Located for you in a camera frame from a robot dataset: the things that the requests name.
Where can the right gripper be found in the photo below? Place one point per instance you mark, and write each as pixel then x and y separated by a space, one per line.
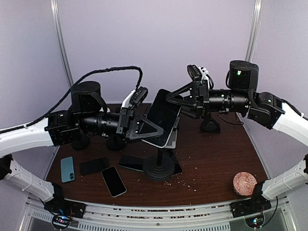
pixel 201 98

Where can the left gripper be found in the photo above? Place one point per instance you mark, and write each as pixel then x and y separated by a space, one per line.
pixel 134 136

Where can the black phone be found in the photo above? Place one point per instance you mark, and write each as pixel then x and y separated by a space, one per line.
pixel 163 114
pixel 94 165

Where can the teal phone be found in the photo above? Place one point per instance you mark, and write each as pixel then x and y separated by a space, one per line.
pixel 67 169
pixel 131 162

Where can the pink phone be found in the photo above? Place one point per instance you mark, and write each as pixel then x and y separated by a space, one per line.
pixel 177 166

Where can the white phone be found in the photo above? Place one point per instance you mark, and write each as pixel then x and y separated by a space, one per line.
pixel 113 181

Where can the teal phone front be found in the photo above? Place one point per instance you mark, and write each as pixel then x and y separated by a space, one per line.
pixel 67 169

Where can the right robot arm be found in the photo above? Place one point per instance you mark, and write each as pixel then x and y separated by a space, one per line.
pixel 241 96

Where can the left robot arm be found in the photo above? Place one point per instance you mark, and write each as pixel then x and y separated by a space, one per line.
pixel 87 115

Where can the black wedge phone stand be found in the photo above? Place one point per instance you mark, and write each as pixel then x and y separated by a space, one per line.
pixel 209 124

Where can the white folding phone stand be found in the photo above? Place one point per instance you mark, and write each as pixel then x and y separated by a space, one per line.
pixel 171 144

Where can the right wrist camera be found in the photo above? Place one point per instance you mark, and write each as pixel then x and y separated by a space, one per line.
pixel 194 72

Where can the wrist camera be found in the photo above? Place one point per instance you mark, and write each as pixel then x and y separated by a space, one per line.
pixel 139 95
pixel 194 72

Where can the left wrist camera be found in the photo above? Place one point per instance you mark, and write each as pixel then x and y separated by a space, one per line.
pixel 139 95

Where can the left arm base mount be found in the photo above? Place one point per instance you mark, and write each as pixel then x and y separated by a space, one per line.
pixel 63 212

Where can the right aluminium frame post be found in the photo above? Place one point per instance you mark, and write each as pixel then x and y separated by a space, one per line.
pixel 254 30

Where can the aluminium frame post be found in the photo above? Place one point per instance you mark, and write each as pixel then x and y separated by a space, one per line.
pixel 254 30
pixel 59 34

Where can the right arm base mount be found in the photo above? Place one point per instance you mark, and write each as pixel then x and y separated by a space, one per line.
pixel 252 211

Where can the left aluminium frame post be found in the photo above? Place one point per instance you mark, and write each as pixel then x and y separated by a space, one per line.
pixel 59 34

